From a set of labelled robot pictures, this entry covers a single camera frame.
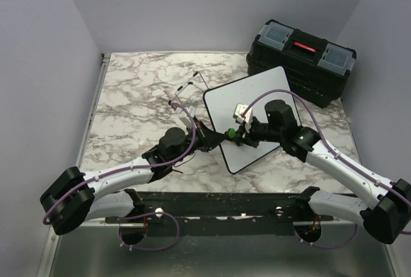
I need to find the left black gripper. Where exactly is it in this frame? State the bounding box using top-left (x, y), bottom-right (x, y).
top-left (170, 121), bottom-right (227, 165)

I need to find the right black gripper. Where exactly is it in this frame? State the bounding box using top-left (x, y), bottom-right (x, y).
top-left (233, 116), bottom-right (283, 148)

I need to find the green black whiteboard eraser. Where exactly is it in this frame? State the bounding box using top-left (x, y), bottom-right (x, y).
top-left (225, 128), bottom-right (243, 147)

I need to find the white whiteboard with red writing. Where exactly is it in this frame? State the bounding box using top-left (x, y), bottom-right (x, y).
top-left (203, 67), bottom-right (290, 174)

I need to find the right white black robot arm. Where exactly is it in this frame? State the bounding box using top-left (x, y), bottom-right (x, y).
top-left (228, 100), bottom-right (410, 244)

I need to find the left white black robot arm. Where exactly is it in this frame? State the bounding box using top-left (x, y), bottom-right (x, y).
top-left (40, 121), bottom-right (226, 235)

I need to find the black plastic toolbox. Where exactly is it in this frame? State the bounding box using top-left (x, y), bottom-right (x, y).
top-left (246, 19), bottom-right (356, 108)

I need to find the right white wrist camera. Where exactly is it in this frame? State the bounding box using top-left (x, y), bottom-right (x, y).
top-left (232, 103), bottom-right (253, 132)

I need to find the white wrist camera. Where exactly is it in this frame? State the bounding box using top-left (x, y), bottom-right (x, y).
top-left (232, 103), bottom-right (253, 132)
top-left (179, 105), bottom-right (197, 130)

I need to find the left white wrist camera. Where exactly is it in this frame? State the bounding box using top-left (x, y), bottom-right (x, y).
top-left (179, 105), bottom-right (197, 130)

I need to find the black wire easel stand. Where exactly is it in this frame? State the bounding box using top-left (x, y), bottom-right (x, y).
top-left (168, 71), bottom-right (209, 107)

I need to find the black front mounting rail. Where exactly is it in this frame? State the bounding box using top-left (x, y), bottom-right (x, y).
top-left (85, 189), bottom-right (333, 242)

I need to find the aluminium frame extrusion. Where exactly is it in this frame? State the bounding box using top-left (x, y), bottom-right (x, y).
top-left (37, 53), bottom-right (112, 276)

